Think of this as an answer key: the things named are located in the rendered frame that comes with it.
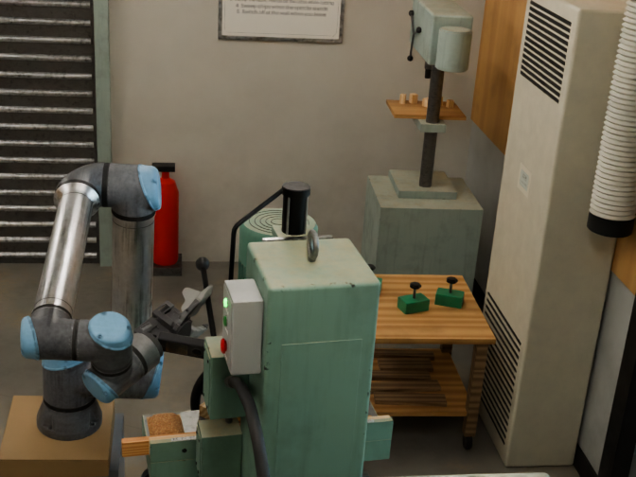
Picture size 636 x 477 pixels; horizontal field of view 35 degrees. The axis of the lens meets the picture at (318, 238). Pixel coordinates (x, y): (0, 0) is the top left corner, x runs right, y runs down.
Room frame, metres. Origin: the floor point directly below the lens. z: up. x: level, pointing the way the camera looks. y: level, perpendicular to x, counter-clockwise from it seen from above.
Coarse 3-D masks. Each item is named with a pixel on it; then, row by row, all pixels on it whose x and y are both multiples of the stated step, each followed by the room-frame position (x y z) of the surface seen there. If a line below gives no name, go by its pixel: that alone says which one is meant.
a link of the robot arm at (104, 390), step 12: (132, 348) 1.96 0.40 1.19; (132, 360) 1.94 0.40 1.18; (144, 360) 1.95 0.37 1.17; (84, 372) 1.90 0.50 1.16; (96, 372) 1.88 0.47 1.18; (132, 372) 1.92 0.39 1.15; (144, 372) 1.95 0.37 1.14; (84, 384) 1.91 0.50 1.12; (96, 384) 1.87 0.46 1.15; (108, 384) 1.87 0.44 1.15; (120, 384) 1.89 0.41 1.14; (132, 384) 1.94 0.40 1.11; (96, 396) 1.90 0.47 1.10; (108, 396) 1.86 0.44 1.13
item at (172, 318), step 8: (168, 304) 2.11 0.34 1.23; (152, 312) 2.08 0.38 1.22; (160, 312) 2.08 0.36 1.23; (168, 312) 2.10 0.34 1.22; (176, 312) 2.10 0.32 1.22; (152, 320) 2.08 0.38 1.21; (160, 320) 2.07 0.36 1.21; (168, 320) 2.06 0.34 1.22; (176, 320) 2.07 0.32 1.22; (136, 328) 2.04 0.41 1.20; (144, 328) 2.05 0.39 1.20; (152, 328) 2.05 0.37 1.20; (160, 328) 2.06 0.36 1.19; (168, 328) 2.06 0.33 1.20; (176, 328) 2.05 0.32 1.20; (184, 328) 2.06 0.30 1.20; (152, 336) 2.01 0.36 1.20; (160, 344) 2.01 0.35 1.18; (160, 352) 2.00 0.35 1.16
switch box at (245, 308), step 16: (224, 288) 1.74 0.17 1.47; (240, 288) 1.72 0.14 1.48; (256, 288) 1.73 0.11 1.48; (240, 304) 1.66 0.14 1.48; (256, 304) 1.67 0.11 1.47; (240, 320) 1.66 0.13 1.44; (256, 320) 1.67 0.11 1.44; (224, 336) 1.72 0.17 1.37; (240, 336) 1.66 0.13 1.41; (256, 336) 1.67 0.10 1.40; (240, 352) 1.66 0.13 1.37; (256, 352) 1.67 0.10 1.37; (240, 368) 1.66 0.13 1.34; (256, 368) 1.67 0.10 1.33
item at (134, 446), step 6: (192, 432) 2.02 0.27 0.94; (126, 438) 1.97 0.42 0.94; (132, 438) 1.98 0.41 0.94; (138, 438) 1.98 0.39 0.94; (144, 438) 1.98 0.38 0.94; (126, 444) 1.96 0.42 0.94; (132, 444) 1.96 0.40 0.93; (138, 444) 1.96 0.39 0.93; (144, 444) 1.97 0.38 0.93; (126, 450) 1.96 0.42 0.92; (132, 450) 1.96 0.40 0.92; (138, 450) 1.96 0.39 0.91; (144, 450) 1.97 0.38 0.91; (126, 456) 1.96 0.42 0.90
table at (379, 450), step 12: (372, 408) 2.24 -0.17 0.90; (144, 420) 2.11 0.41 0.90; (192, 420) 2.13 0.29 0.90; (144, 432) 2.08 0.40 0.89; (372, 444) 2.09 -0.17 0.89; (384, 444) 2.10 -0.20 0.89; (372, 456) 2.09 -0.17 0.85; (384, 456) 2.10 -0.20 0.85; (156, 468) 1.94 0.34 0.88; (168, 468) 1.95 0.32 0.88; (180, 468) 1.96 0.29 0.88; (192, 468) 1.97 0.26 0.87
